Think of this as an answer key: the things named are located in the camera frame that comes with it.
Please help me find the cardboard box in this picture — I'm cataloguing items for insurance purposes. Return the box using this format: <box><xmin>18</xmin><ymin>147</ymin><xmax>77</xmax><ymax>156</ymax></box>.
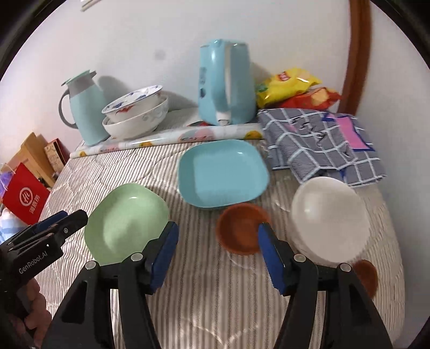
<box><xmin>12</xmin><ymin>132</ymin><xmax>56</xmax><ymax>188</ymax></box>

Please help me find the green square plate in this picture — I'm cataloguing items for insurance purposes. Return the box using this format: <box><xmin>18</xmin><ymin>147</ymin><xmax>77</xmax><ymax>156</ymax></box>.
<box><xmin>84</xmin><ymin>183</ymin><xmax>170</xmax><ymax>266</ymax></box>

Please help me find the light blue electric kettle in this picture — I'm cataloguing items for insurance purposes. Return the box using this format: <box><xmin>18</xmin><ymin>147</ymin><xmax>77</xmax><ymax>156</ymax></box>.
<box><xmin>198</xmin><ymin>39</ymin><xmax>257</xmax><ymax>126</ymax></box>

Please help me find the light blue cloth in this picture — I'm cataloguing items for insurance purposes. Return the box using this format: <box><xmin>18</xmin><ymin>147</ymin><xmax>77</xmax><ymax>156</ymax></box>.
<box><xmin>0</xmin><ymin>210</ymin><xmax>29</xmax><ymax>244</ymax></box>

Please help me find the yellow chip bag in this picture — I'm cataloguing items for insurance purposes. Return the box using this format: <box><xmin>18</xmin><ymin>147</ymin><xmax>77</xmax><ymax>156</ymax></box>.
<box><xmin>256</xmin><ymin>68</ymin><xmax>322</xmax><ymax>108</ymax></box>

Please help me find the wooden door frame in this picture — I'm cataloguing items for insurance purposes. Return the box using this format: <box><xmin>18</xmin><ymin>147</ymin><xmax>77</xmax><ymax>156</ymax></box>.
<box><xmin>338</xmin><ymin>0</ymin><xmax>372</xmax><ymax>115</ymax></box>

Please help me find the striped quilted blanket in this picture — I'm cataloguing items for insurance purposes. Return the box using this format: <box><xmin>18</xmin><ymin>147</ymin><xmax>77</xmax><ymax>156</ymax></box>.
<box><xmin>35</xmin><ymin>139</ymin><xmax>405</xmax><ymax>349</ymax></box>

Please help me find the grey checked cloth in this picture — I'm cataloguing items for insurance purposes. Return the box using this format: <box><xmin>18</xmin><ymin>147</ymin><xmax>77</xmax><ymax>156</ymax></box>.
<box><xmin>258</xmin><ymin>108</ymin><xmax>387</xmax><ymax>187</ymax></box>

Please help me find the light blue thermos jug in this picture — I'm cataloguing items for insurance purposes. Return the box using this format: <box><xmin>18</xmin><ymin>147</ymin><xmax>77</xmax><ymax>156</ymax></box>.
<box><xmin>59</xmin><ymin>70</ymin><xmax>110</xmax><ymax>146</ymax></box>

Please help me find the white bowl with grey print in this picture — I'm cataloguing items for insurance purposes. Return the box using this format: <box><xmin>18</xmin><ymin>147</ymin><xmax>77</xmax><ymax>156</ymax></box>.
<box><xmin>102</xmin><ymin>96</ymin><xmax>169</xmax><ymax>140</ymax></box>

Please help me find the brown patterned box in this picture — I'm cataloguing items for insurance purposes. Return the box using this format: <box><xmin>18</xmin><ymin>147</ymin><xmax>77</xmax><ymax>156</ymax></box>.
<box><xmin>44</xmin><ymin>139</ymin><xmax>70</xmax><ymax>173</ymax></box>

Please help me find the red chip bag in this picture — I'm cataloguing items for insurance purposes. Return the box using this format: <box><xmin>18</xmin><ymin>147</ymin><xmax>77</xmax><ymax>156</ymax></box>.
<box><xmin>279</xmin><ymin>86</ymin><xmax>341</xmax><ymax>110</ymax></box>

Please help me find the blue square plate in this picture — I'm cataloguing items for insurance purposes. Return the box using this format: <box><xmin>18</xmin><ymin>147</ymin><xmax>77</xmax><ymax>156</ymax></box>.
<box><xmin>178</xmin><ymin>140</ymin><xmax>269</xmax><ymax>211</ymax></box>

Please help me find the person's left hand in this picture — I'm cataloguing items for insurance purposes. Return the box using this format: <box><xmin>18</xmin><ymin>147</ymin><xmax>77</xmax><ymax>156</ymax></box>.
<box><xmin>23</xmin><ymin>279</ymin><xmax>52</xmax><ymax>349</ymax></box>

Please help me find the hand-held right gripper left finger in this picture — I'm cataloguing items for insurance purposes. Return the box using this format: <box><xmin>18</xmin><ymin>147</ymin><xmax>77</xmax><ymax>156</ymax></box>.
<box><xmin>42</xmin><ymin>221</ymin><xmax>180</xmax><ymax>349</ymax></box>

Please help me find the blue and red patterned bowl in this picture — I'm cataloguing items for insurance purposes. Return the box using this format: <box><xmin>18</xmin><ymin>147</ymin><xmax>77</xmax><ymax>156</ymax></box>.
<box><xmin>102</xmin><ymin>85</ymin><xmax>164</xmax><ymax>123</ymax></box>

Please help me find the rolled printed plastic sheet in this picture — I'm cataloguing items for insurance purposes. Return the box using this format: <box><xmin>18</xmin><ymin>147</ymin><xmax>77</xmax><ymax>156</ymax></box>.
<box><xmin>69</xmin><ymin>123</ymin><xmax>264</xmax><ymax>160</ymax></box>

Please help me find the red paper bag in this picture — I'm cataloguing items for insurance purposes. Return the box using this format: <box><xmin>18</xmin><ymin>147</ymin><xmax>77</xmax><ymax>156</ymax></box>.
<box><xmin>2</xmin><ymin>163</ymin><xmax>51</xmax><ymax>225</ymax></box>

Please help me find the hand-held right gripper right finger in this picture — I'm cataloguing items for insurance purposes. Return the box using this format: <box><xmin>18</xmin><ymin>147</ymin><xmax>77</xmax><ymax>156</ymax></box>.
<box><xmin>257</xmin><ymin>223</ymin><xmax>393</xmax><ymax>349</ymax></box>

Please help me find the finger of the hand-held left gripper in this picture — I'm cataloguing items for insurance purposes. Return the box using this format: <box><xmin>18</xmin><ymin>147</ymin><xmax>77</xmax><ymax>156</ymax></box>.
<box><xmin>50</xmin><ymin>210</ymin><xmax>89</xmax><ymax>247</ymax></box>
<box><xmin>32</xmin><ymin>211</ymin><xmax>68</xmax><ymax>234</ymax></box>

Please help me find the plain white bowl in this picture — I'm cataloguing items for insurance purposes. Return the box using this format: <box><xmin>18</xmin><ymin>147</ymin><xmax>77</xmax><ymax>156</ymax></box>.
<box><xmin>291</xmin><ymin>176</ymin><xmax>371</xmax><ymax>266</ymax></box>

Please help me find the small brown bowl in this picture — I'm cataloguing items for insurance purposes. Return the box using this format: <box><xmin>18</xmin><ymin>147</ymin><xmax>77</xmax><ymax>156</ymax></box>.
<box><xmin>216</xmin><ymin>203</ymin><xmax>271</xmax><ymax>256</ymax></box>
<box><xmin>351</xmin><ymin>260</ymin><xmax>378</xmax><ymax>299</ymax></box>

